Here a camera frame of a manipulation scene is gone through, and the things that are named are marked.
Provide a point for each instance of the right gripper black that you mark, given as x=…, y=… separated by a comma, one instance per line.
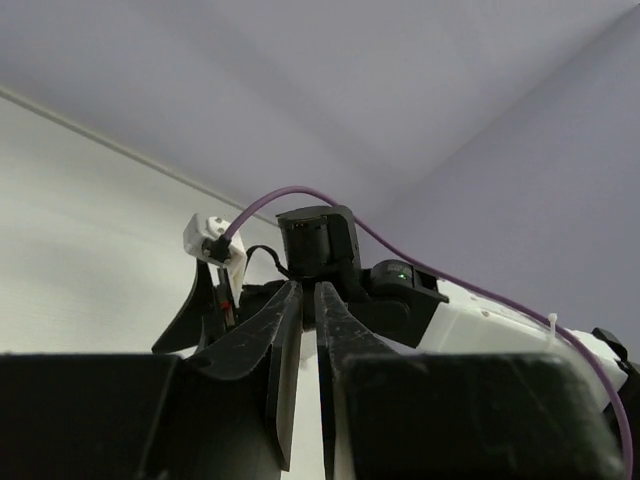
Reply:
x=263, y=310

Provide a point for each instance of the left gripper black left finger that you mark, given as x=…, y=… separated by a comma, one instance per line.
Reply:
x=225, y=413

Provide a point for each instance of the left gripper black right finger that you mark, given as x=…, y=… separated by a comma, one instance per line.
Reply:
x=386, y=415

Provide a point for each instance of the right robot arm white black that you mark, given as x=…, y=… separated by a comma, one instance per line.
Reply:
x=401, y=302

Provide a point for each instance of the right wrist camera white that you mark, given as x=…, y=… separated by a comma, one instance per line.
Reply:
x=203, y=238

